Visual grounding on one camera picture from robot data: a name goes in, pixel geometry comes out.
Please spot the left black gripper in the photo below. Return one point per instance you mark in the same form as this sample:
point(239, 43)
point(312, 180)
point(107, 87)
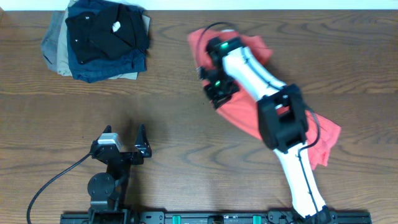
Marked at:
point(142, 145)

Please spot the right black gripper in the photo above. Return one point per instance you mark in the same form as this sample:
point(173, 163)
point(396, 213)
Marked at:
point(216, 97)

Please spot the red t-shirt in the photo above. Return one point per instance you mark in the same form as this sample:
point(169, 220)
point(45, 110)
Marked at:
point(241, 110)

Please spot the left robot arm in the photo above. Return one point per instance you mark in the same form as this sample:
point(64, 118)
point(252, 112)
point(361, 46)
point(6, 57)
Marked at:
point(107, 189)

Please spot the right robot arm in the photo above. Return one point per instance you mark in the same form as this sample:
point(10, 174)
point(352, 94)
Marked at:
point(282, 122)

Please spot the navy blue folded garment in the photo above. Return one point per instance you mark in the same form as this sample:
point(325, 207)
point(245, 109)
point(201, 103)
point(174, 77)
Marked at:
point(100, 69)

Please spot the beige folded garment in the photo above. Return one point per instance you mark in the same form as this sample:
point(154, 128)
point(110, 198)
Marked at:
point(62, 54)

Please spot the black folded shirt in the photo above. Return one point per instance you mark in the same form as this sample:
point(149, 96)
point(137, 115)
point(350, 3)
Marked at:
point(108, 34)

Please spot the grey folded garment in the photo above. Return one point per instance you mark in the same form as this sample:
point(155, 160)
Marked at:
point(49, 44)

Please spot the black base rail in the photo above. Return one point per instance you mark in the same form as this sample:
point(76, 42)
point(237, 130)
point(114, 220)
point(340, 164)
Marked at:
point(271, 217)

